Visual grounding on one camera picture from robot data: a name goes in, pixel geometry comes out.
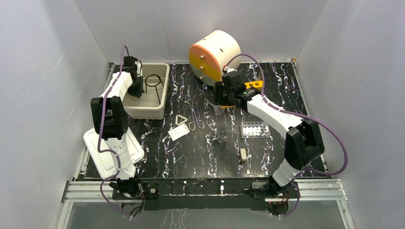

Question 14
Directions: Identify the small glass beaker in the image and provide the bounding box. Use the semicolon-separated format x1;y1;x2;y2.
216;127;229;144

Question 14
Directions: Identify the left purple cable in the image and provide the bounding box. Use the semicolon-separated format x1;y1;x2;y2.
96;45;134;219

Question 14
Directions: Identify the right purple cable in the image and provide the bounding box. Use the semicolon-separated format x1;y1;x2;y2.
226;53;349;219

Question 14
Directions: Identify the cream plastic bin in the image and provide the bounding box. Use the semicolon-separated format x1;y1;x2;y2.
123;63;170;120

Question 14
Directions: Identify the yellow test tube rack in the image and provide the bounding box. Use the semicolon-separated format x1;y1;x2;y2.
218;81;263;109

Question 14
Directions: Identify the black base frame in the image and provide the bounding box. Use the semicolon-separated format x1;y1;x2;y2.
109;177;299;216

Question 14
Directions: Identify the clear plastic funnel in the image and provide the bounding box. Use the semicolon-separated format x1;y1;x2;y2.
207;101;224;116

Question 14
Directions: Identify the cylindrical drawer cabinet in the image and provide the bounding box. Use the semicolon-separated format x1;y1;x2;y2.
189;30;241;86

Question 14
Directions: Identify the purple cable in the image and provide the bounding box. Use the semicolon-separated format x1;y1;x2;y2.
96;45;134;219
226;53;349;219

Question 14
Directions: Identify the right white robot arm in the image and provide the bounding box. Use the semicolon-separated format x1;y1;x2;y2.
213;71;325;198

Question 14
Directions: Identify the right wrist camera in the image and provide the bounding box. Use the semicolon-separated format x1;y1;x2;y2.
223;66;237;74

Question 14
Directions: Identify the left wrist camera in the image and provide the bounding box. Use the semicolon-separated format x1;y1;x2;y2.
136;60;142;75

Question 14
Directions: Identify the white bin lid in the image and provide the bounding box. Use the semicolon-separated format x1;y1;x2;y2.
84;128;145;180

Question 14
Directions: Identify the clear acrylic tube rack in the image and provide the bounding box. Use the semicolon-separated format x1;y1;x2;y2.
240;121;270;139

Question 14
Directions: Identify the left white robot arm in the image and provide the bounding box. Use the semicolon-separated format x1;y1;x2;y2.
84;55;145;198

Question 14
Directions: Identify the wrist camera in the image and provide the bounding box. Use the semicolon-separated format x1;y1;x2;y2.
223;66;237;74
136;60;142;75

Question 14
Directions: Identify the glass test tube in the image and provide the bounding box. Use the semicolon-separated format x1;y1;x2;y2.
259;70;265;83

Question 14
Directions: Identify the black ring clamp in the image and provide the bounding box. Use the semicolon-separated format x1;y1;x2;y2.
145;74;164;106

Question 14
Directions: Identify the white clay triangle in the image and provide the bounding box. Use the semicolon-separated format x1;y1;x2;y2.
175;114;188;126

